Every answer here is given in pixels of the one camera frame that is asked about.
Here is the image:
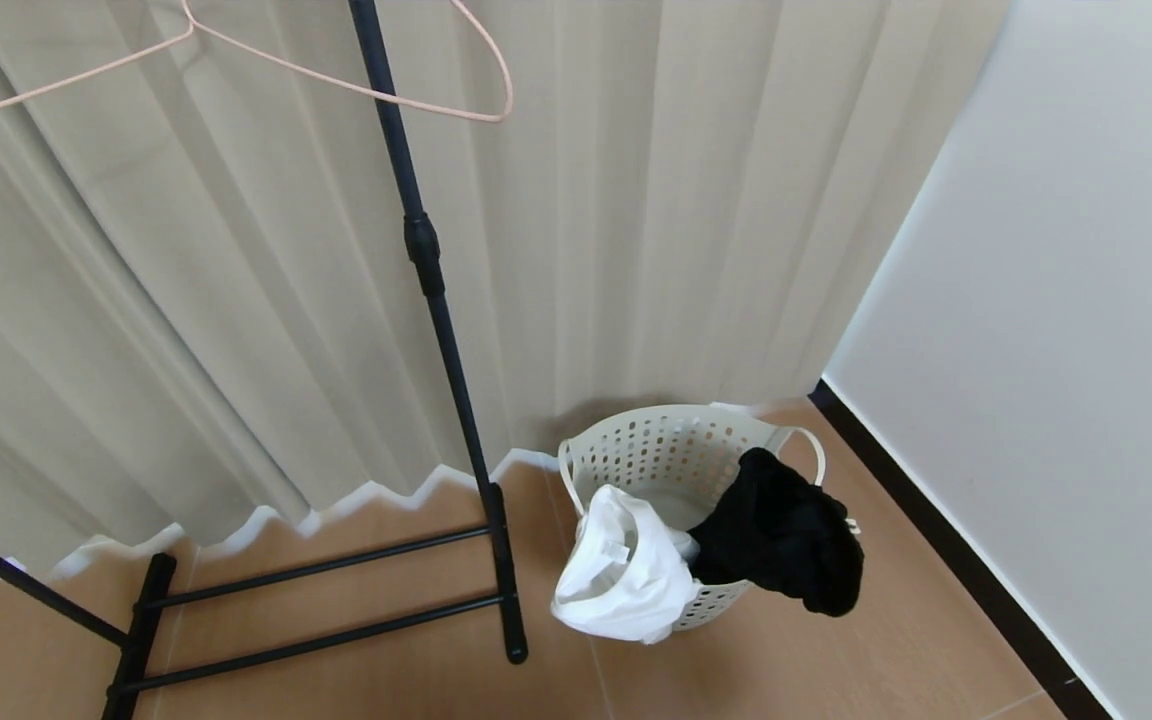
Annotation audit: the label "white T-shirt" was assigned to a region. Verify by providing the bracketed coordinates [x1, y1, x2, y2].
[550, 484, 703, 646]

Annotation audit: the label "black shorts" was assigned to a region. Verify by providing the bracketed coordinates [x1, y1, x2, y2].
[686, 447, 866, 618]

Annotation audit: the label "pink clothes hanger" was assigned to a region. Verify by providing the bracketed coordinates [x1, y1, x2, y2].
[0, 0, 515, 133]

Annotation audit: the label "white laundry basket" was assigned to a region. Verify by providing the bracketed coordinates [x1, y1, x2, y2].
[558, 403, 827, 633]

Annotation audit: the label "black clothes rack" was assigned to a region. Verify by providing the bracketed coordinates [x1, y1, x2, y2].
[0, 0, 529, 720]

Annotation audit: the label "beige curtain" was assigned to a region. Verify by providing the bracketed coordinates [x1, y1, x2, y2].
[0, 0, 1013, 583]

